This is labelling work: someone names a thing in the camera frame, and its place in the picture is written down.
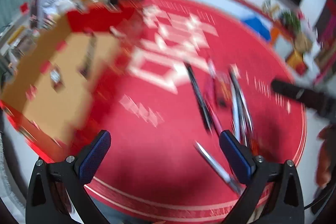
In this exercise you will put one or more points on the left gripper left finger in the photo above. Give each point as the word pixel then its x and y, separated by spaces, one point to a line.
pixel 44 203

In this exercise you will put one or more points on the red cardboard tray box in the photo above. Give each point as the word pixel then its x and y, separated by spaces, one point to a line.
pixel 68 86

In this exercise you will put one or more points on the black pen in box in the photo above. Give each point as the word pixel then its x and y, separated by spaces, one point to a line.
pixel 88 60

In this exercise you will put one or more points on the white blue pen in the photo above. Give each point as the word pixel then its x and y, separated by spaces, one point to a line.
pixel 235 111

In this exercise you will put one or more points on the grey clear pen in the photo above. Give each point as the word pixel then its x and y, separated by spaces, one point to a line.
pixel 246 126

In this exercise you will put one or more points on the red pink pen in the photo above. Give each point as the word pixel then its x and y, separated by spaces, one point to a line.
pixel 211 96

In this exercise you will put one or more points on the red gold gift box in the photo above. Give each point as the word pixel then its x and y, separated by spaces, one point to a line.
pixel 296 62

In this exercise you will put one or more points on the black marker pen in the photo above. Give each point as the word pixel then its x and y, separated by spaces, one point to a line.
pixel 207 122

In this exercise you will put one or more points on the silver grey pen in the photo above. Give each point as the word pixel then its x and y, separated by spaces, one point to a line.
pixel 219 170

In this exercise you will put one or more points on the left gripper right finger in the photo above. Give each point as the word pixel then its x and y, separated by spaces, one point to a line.
pixel 285 202

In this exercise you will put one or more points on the round red wedding rug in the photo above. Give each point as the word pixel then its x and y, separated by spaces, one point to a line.
pixel 152 170

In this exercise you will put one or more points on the small red packet in box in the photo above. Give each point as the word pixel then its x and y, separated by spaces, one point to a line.
pixel 56 78

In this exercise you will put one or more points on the small red card pack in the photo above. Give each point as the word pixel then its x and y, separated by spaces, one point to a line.
pixel 223 90

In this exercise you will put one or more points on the blue plastic bag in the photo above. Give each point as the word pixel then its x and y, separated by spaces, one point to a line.
pixel 255 24

